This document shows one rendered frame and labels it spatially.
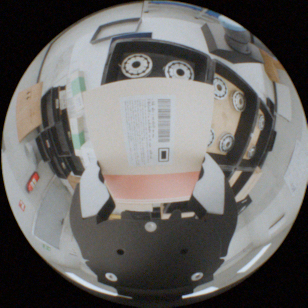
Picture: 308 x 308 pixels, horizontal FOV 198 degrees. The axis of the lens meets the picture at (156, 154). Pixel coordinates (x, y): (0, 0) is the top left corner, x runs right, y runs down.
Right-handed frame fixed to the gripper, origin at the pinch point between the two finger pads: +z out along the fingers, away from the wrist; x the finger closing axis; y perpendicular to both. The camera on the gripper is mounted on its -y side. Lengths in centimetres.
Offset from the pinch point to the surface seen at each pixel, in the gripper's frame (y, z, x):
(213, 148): 15.3, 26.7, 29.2
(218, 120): 1.3, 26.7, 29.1
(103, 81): -12.8, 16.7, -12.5
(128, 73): -15.7, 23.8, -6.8
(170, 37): -46, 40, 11
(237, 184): 46, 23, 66
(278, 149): 40, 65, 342
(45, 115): -19, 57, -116
